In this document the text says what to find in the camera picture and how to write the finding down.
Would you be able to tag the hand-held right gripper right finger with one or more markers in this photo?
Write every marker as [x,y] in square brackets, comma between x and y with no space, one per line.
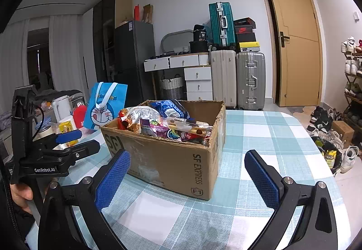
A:
[263,179]

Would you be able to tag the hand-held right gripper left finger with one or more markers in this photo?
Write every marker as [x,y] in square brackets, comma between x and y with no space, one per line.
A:
[113,179]

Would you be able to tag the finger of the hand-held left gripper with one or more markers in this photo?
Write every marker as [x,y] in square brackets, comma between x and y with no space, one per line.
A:
[83,149]
[69,136]

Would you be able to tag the cardboard box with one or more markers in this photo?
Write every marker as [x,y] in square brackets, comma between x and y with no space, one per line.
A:
[169,165]

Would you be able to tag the white noodle snack bag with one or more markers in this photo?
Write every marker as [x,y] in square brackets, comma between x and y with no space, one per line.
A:
[138,114]

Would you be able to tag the large purple candy bag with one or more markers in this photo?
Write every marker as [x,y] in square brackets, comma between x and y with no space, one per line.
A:
[159,130]

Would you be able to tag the biscuit stick packets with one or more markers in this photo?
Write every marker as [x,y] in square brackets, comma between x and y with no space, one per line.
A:
[186,127]

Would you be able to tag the person's left hand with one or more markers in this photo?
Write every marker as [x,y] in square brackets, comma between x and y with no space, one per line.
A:
[21,194]

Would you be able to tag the yellow carton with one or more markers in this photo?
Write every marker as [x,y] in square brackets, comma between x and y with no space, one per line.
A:
[66,127]

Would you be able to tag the red pouch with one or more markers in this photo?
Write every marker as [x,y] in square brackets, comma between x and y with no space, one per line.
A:
[80,117]

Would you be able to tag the tape roll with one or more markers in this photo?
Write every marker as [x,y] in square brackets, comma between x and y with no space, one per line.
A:
[45,132]

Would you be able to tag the white kettle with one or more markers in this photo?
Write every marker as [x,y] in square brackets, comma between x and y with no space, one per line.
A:
[62,108]

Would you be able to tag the dark bag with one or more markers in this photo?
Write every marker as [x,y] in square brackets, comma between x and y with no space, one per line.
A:
[56,94]

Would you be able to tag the blue cartoon tote bag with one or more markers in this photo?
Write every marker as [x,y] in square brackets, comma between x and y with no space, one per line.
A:
[107,108]

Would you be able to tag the checked tablecloth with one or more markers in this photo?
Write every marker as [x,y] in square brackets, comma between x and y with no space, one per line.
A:
[254,131]

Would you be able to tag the trash bin with black bag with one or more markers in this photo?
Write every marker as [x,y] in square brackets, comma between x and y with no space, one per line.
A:
[329,155]

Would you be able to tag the white curtain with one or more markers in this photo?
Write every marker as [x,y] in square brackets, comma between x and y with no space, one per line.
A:
[66,54]

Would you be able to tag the pile of shoes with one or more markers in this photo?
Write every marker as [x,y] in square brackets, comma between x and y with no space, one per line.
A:
[321,119]

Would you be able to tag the blue cookie bag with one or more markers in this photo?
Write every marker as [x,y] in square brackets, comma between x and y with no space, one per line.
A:
[169,108]

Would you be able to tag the small brown cardboard carton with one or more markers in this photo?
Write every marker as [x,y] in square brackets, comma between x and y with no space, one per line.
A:
[342,130]

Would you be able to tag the black refrigerator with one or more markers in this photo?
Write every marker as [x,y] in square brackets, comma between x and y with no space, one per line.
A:
[133,63]

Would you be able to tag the silver suitcase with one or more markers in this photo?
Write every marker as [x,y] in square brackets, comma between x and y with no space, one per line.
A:
[250,80]

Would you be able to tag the dark tall cabinet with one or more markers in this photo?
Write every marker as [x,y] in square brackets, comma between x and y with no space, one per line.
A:
[103,40]

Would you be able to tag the beige suitcase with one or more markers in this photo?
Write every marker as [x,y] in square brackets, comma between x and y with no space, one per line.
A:
[223,80]

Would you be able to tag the woven laundry basket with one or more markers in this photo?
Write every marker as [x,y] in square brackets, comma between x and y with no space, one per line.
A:
[172,87]

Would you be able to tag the white drawer cabinet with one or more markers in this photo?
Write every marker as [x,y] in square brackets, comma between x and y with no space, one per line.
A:
[198,74]

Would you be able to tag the shoe rack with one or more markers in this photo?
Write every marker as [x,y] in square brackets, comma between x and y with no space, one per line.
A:
[353,91]

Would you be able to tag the yellow black shoe box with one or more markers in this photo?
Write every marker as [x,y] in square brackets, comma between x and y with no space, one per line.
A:
[249,46]

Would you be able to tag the red paper bag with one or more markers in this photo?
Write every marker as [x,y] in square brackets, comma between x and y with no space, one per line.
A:
[137,13]

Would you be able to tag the grey oval tub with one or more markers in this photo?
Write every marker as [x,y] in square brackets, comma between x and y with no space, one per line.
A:
[175,40]

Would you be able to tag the wooden door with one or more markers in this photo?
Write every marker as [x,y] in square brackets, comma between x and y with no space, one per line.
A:
[297,40]

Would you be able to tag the brown paper bag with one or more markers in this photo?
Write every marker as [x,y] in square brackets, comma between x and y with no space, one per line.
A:
[147,13]

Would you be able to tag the black round box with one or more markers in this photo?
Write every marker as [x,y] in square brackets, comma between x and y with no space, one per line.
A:
[198,46]

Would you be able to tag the grey red shoe box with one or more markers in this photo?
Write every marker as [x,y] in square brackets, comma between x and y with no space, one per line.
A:
[244,30]

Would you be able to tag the black labelled canister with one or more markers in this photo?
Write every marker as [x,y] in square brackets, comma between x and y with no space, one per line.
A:
[200,33]

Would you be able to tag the teal suitcase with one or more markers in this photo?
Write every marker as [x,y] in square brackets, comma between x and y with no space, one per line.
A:
[222,23]

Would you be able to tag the wall switch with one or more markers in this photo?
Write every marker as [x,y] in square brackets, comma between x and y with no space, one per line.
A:
[357,16]

